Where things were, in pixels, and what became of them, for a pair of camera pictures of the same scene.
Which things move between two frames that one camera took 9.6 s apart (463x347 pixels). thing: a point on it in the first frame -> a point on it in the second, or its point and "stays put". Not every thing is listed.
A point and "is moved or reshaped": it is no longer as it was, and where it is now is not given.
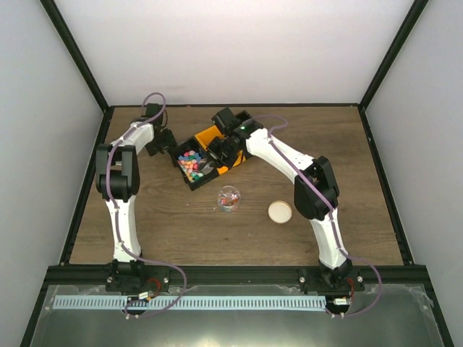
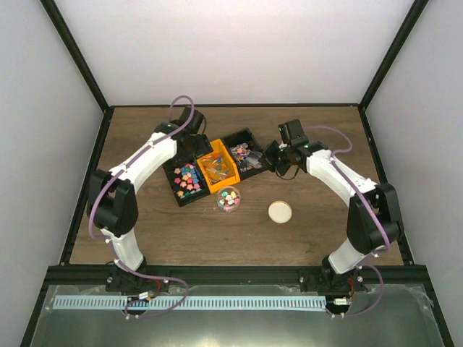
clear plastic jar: x=228 y=198 stays put
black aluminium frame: x=66 y=273 stays put
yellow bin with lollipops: x=205 y=137 -> x=218 y=168
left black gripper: x=169 y=142 -> x=203 y=149
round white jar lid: x=280 y=212 stays put
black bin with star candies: x=188 y=159 is moved or reshaped
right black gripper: x=213 y=151 -> x=270 y=152
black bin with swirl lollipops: x=243 y=116 -> x=247 y=155
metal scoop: x=207 y=168 -> x=252 y=158
